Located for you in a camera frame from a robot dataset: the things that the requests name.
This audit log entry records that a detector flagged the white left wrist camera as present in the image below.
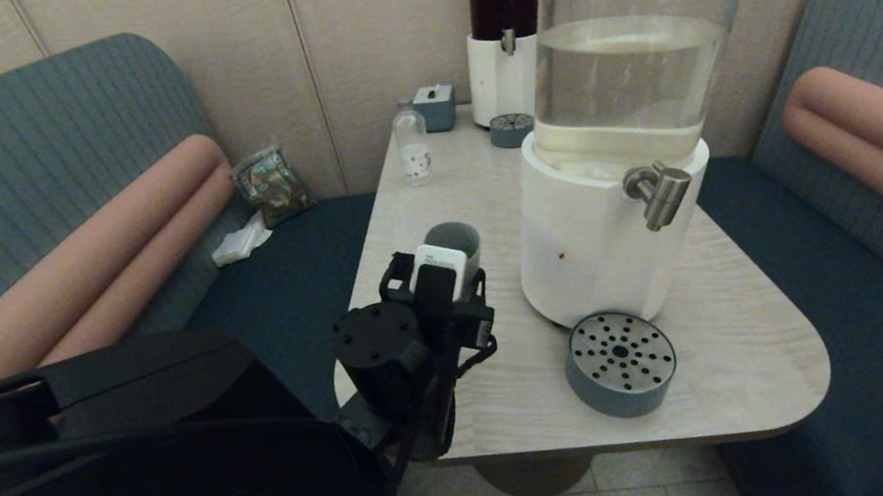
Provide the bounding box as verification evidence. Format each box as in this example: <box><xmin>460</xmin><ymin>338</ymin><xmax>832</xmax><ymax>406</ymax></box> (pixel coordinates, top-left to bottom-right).
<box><xmin>406</xmin><ymin>239</ymin><xmax>472</xmax><ymax>311</ymax></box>

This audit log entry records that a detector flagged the grey table pedestal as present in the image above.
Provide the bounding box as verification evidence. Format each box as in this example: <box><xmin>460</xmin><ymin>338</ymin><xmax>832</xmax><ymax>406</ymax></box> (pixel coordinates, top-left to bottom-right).
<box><xmin>472</xmin><ymin>447</ymin><xmax>599</xmax><ymax>496</ymax></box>

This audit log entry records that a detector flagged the large clear water dispenser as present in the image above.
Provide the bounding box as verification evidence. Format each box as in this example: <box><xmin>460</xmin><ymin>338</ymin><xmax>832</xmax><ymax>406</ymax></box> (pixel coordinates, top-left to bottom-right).
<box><xmin>487</xmin><ymin>0</ymin><xmax>813</xmax><ymax>337</ymax></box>

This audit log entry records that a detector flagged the large round perforated drip tray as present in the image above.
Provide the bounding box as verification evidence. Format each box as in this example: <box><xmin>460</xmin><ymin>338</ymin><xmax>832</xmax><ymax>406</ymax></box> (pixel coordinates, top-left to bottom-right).
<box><xmin>559</xmin><ymin>304</ymin><xmax>684</xmax><ymax>426</ymax></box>

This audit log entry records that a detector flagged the blue-grey tissue box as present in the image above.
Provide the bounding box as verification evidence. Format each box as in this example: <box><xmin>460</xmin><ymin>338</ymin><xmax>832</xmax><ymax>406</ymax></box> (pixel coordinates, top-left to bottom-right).
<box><xmin>412</xmin><ymin>82</ymin><xmax>461</xmax><ymax>135</ymax></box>

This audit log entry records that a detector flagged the clear bottle with white label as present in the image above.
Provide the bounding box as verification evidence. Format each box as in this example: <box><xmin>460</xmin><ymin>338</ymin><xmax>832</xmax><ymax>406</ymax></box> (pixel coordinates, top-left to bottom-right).
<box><xmin>390</xmin><ymin>97</ymin><xmax>435</xmax><ymax>188</ymax></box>

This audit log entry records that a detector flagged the green printed snack bag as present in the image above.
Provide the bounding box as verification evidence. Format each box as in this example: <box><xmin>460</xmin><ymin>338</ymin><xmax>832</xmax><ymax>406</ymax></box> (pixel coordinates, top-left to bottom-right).
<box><xmin>228</xmin><ymin>138</ymin><xmax>316</xmax><ymax>233</ymax></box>

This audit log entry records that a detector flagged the dark drink dispenser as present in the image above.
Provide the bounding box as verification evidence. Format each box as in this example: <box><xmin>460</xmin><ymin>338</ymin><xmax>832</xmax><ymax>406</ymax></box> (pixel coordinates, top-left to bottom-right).
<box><xmin>459</xmin><ymin>0</ymin><xmax>564</xmax><ymax>130</ymax></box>

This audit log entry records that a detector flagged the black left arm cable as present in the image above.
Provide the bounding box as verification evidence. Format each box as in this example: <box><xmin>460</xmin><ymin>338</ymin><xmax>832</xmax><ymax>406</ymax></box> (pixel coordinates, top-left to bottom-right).
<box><xmin>411</xmin><ymin>334</ymin><xmax>511</xmax><ymax>462</ymax></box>

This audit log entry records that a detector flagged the small round drip tray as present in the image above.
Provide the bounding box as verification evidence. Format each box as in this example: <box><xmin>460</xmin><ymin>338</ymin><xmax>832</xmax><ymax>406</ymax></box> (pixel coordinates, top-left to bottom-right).
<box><xmin>487</xmin><ymin>110</ymin><xmax>538</xmax><ymax>151</ymax></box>

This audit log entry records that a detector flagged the crumpled white tissue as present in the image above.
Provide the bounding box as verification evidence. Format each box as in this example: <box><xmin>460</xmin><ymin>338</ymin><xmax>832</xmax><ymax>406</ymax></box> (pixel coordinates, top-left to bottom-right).
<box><xmin>206</xmin><ymin>209</ymin><xmax>278</xmax><ymax>268</ymax></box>

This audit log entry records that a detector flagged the metal water dispenser tap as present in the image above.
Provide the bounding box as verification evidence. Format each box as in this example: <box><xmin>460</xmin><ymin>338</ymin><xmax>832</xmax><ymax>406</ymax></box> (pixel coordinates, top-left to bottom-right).
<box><xmin>621</xmin><ymin>157</ymin><xmax>699</xmax><ymax>236</ymax></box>

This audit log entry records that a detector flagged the grey-blue plastic cup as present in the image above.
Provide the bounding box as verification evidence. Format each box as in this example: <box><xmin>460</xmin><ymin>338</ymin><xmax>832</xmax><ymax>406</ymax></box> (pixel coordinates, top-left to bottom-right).
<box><xmin>422</xmin><ymin>219</ymin><xmax>487</xmax><ymax>294</ymax></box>

